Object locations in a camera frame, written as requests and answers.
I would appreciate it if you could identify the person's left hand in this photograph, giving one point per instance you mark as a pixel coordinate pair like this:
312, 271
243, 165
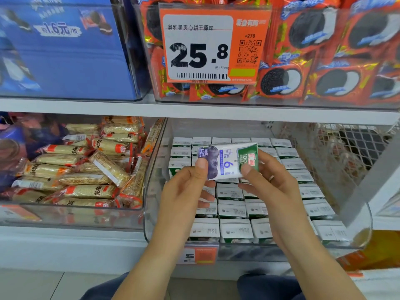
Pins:
181, 200

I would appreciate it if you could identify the person's right hand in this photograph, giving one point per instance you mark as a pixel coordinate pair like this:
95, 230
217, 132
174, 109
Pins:
281, 196

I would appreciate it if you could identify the rows of white juice cartons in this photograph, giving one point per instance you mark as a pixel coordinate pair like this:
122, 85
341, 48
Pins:
315, 203

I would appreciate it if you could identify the blueberry juice carton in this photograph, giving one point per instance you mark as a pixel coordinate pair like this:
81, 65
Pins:
228, 160

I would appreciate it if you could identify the person's left forearm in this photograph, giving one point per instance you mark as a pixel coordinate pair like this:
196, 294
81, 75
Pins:
147, 275

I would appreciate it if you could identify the person's blue jeans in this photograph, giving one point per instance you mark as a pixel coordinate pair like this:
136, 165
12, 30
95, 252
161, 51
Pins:
269, 287

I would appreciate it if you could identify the small orange price tag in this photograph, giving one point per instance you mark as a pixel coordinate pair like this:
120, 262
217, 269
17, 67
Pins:
199, 255

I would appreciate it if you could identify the clear plastic display bin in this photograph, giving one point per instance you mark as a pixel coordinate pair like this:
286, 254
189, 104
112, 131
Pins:
72, 216
353, 231

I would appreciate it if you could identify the pile of yellow wafer bars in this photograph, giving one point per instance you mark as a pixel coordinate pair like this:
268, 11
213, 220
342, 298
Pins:
81, 168

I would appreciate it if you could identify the yellow orange snack packet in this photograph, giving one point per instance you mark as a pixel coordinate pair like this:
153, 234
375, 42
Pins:
375, 250

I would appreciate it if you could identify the large white orange price tag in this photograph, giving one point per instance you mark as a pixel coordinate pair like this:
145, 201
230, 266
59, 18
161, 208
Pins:
197, 50

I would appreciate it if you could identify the stack of red cookie packets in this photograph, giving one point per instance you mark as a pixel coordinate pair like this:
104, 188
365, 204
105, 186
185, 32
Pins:
340, 53

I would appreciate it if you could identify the faded orange price tag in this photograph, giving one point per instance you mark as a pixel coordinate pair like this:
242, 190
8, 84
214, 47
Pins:
17, 213

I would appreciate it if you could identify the pile of blue snack packets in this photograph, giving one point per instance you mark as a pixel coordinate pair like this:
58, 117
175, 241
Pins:
15, 150

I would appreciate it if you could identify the blue cardboard display box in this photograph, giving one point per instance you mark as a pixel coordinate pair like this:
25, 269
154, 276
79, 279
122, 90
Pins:
72, 62

